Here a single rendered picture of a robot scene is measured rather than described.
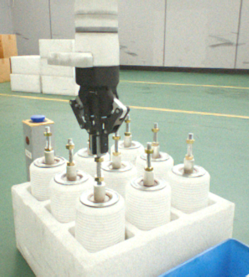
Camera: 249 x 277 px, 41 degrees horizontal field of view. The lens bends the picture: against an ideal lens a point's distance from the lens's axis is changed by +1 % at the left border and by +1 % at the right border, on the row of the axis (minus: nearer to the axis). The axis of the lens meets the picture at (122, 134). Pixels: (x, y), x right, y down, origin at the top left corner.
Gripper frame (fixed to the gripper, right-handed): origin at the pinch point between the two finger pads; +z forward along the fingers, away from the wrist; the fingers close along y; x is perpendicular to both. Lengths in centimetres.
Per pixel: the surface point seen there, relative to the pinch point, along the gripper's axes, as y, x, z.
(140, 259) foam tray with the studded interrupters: -8.4, -2.0, 21.0
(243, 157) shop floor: 14, -110, 35
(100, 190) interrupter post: -0.9, 0.6, 8.5
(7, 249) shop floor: 33.2, 2.0, 35.8
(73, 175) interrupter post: 10.4, -2.6, 9.7
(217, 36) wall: 213, -482, -24
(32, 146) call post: 36.1, -9.9, 10.6
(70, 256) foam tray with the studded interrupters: -0.4, 7.9, 18.9
